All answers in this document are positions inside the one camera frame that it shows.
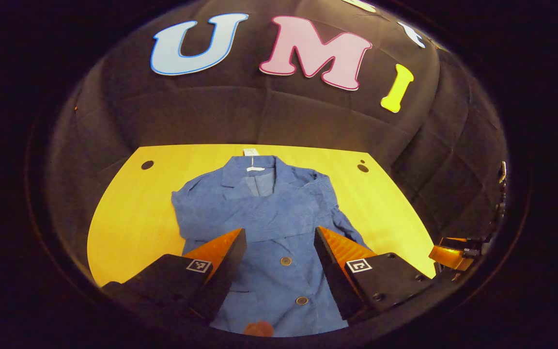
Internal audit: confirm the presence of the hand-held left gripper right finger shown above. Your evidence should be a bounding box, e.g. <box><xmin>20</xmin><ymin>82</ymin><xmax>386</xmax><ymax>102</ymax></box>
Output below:
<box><xmin>314</xmin><ymin>226</ymin><xmax>437</xmax><ymax>324</ymax></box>

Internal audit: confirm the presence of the blue button jacket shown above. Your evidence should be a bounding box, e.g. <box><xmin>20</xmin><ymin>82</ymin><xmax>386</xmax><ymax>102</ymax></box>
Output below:
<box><xmin>171</xmin><ymin>148</ymin><xmax>369</xmax><ymax>337</ymax></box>

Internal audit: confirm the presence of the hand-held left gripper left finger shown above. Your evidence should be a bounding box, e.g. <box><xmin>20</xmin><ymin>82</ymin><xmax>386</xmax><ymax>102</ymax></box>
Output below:
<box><xmin>101</xmin><ymin>228</ymin><xmax>248</xmax><ymax>326</ymax></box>

